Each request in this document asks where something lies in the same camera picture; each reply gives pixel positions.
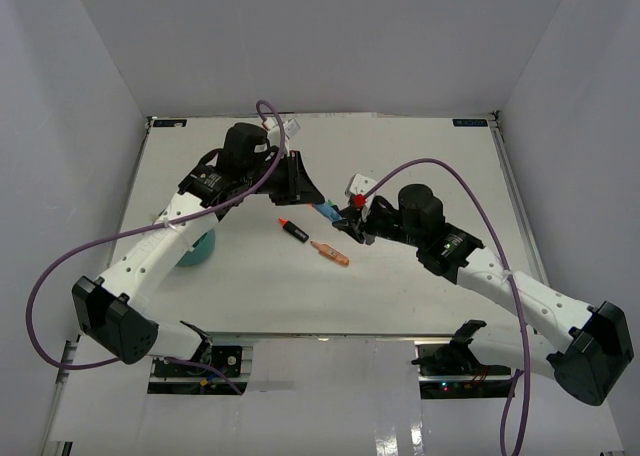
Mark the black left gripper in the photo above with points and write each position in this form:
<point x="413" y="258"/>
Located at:
<point x="300" y="188"/>

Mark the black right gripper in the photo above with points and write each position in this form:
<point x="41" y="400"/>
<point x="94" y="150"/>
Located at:
<point x="353" y="223"/>

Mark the blue transparent highlighter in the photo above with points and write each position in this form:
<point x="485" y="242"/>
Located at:
<point x="329" y="211"/>

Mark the black highlighter orange cap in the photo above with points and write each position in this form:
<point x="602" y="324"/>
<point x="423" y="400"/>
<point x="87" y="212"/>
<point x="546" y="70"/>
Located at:
<point x="293" y="230"/>

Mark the orange transparent highlighter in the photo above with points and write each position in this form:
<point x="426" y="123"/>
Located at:
<point x="330" y="253"/>

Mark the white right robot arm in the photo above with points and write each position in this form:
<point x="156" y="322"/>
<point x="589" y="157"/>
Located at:
<point x="584" y="348"/>

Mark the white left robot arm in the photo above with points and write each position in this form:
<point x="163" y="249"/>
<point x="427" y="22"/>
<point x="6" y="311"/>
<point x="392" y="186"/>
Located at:
<point x="110" y="309"/>

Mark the teal round divided organizer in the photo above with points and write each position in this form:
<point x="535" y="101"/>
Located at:
<point x="200" y="251"/>

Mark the left black logo sticker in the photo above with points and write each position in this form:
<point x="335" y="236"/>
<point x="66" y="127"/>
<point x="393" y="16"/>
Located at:
<point x="169" y="123"/>

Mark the black logo sticker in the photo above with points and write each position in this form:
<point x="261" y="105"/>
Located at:
<point x="169" y="123"/>
<point x="469" y="122"/>

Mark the right black logo sticker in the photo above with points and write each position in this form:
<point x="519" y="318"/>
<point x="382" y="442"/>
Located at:
<point x="469" y="122"/>

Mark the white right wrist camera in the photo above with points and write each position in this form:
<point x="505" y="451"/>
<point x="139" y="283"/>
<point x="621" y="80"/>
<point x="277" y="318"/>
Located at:
<point x="359" y="191"/>

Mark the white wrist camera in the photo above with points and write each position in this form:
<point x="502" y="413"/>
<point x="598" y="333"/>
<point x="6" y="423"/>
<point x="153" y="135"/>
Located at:
<point x="359" y="191"/>
<point x="291" y="127"/>

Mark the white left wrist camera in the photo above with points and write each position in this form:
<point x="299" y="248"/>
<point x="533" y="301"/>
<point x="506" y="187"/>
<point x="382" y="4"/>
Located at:
<point x="291" y="127"/>

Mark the right aluminium table rail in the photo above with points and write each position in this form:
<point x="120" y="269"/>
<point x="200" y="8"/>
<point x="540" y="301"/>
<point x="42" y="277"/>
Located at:
<point x="531" y="249"/>

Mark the aluminium table rail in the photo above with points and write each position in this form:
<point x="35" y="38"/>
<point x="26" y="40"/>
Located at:
<point x="108" y="170"/>
<point x="531" y="249"/>

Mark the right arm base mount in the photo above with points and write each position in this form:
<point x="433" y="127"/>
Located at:
<point x="449" y="370"/>

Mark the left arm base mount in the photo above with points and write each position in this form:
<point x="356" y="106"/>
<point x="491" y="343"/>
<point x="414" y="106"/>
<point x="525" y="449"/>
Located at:
<point x="223" y="370"/>

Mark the left aluminium table rail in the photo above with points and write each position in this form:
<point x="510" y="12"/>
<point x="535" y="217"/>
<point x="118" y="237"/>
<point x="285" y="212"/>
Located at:
<point x="108" y="170"/>

